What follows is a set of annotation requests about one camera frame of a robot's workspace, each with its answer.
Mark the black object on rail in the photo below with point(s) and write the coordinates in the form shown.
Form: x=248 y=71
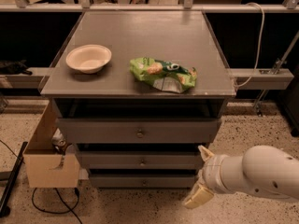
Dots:
x=14 y=68

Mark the grey drawer cabinet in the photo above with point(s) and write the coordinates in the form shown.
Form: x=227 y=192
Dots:
x=114 y=93

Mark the metal can in box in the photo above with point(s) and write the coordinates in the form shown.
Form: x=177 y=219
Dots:
x=58 y=141

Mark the grey bottom drawer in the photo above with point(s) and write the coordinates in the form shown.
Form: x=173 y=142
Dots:
x=143 y=181

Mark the tan wooden box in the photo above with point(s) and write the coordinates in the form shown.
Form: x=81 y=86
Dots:
x=45 y=167

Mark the white paper bowl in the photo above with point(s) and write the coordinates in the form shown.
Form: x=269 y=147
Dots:
x=88 y=59

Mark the grey drawer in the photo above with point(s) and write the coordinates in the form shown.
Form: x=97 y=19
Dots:
x=143 y=181
x=139 y=130
x=140 y=160

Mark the grey top drawer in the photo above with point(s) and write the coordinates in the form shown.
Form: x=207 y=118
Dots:
x=139 y=130

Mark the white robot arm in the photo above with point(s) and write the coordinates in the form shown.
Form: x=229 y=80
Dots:
x=262 y=171

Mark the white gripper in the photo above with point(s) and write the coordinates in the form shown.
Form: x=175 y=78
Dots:
x=210 y=174

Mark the green chip bag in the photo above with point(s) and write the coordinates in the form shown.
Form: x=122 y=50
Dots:
x=163 y=75

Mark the black bar on floor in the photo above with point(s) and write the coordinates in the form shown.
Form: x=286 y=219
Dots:
x=10 y=177

